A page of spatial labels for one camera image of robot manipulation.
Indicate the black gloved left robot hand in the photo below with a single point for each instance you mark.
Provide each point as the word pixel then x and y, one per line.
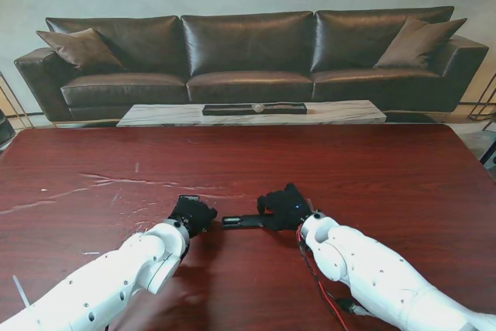
pixel 193 214

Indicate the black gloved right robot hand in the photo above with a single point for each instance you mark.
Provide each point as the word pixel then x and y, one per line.
pixel 288 207

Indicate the black battery cover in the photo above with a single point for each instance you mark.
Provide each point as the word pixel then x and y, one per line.
pixel 190 196

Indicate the black remote control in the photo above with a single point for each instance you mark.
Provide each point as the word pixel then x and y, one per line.
pixel 252 220

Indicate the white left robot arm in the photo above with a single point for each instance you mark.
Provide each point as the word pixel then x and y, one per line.
pixel 116 273

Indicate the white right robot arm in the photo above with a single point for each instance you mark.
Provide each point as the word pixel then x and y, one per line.
pixel 368 261

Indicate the clear glass ball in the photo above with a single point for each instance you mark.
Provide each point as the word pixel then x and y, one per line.
pixel 258 107

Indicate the white marble coffee table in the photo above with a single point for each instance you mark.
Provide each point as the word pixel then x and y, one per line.
pixel 162 114

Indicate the black rectangular tray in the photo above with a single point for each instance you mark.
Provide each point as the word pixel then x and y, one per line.
pixel 232 111

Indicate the dark brown leather sofa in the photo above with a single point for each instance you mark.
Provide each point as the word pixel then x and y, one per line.
pixel 248 44

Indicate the brown sofa cushion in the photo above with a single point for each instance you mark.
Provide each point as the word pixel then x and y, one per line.
pixel 414 44
pixel 77 50

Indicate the black leather seat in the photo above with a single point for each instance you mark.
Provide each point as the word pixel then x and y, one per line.
pixel 5 131

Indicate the thin metal side table frame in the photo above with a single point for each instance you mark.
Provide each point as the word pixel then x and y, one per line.
pixel 482 104
pixel 24 114

